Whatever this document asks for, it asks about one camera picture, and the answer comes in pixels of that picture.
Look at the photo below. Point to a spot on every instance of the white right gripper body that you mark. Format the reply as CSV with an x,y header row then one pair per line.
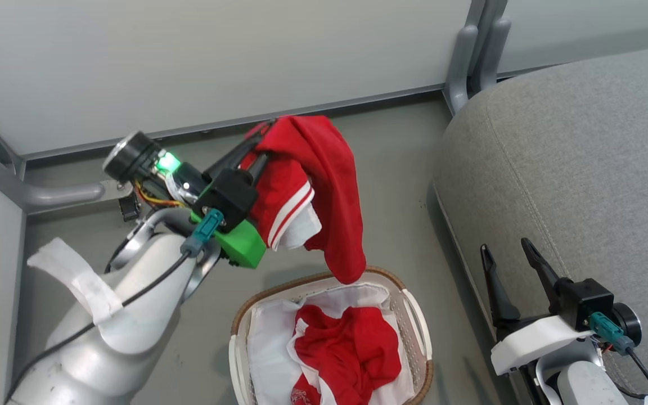
x,y
532,343

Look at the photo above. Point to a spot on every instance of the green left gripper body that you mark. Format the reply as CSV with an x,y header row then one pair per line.
x,y
239,244

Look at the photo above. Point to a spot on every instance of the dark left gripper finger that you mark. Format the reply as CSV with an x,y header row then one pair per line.
x,y
259,166
239,152

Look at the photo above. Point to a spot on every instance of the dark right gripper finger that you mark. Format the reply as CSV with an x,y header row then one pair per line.
x,y
498,298
543,275

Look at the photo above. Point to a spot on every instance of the red garment with white stripes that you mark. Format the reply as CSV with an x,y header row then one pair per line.
x,y
329,180

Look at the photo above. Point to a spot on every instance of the plain red garment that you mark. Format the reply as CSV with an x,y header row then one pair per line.
x,y
352,349

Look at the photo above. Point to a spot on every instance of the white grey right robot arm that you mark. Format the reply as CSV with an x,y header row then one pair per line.
x,y
583,385

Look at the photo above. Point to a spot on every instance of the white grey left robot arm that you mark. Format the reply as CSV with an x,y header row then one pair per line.
x,y
104,349

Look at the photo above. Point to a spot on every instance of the cream laundry basket brown rim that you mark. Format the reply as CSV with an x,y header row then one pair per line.
x,y
414,332

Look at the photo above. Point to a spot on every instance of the white basket liner cloth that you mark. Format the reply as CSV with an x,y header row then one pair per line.
x,y
268,349

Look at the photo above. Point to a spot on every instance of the grey fabric sofa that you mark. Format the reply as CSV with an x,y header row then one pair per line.
x,y
571,169

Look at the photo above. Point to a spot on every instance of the small black caster wheel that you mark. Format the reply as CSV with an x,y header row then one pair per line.
x,y
129,209

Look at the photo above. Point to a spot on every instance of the white tape strip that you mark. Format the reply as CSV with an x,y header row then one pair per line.
x,y
85,281

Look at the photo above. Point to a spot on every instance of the grey partition foot bar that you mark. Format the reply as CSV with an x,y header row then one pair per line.
x,y
37,194

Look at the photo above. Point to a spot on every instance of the teal left camera connector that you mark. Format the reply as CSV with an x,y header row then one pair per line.
x,y
205,228

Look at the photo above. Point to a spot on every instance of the teal camera connector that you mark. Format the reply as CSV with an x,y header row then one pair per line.
x,y
205,228
608,331

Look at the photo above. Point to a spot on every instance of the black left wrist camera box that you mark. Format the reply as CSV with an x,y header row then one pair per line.
x,y
231,197

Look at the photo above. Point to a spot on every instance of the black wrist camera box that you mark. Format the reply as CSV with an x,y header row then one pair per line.
x,y
585,301
231,197

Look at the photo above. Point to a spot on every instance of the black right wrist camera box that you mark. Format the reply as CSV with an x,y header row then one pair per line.
x,y
585,301

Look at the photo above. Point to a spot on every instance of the grey wall base rail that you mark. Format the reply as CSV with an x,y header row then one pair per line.
x,y
301,112

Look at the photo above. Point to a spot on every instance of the teal right camera connector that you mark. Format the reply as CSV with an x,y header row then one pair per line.
x,y
608,331

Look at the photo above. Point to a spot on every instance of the grey partition post with feet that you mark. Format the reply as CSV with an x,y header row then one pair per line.
x,y
470,50

